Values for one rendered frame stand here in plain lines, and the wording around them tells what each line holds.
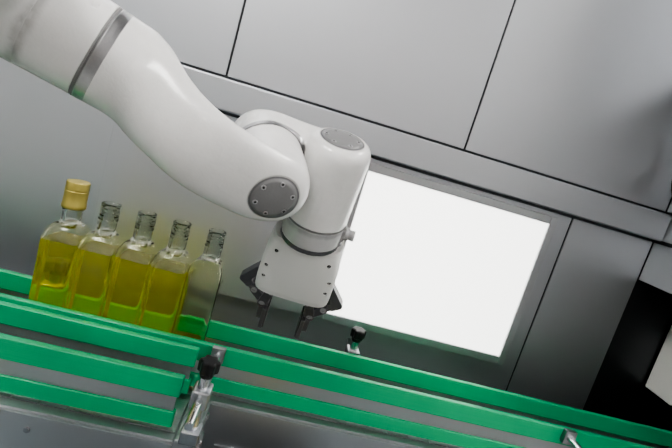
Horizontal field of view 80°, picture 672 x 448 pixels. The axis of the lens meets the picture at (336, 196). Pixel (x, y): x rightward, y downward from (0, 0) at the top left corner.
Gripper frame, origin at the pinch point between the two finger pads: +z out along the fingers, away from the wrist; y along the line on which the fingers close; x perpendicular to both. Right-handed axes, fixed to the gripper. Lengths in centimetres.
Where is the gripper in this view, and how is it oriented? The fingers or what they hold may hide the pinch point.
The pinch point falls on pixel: (283, 316)
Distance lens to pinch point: 60.3
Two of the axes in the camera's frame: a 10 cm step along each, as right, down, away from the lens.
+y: -9.5, -3.0, -0.5
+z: -2.9, 8.2, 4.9
